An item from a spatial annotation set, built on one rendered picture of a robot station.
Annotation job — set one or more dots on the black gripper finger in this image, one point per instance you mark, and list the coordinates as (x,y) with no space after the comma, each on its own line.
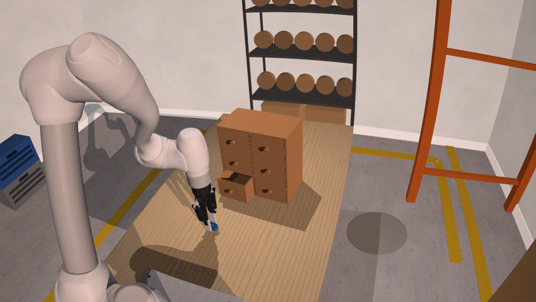
(201,212)
(211,205)

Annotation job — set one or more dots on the brown wooden drawer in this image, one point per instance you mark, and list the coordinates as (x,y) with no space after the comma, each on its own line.
(268,147)
(234,140)
(271,190)
(237,162)
(268,169)
(236,186)

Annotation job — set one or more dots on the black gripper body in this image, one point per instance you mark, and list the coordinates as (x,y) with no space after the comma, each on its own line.
(201,193)

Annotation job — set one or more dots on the brown wooden chest of drawers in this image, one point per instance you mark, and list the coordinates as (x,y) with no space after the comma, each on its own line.
(285,127)

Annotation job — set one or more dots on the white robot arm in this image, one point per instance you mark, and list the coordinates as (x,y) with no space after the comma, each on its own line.
(57,83)

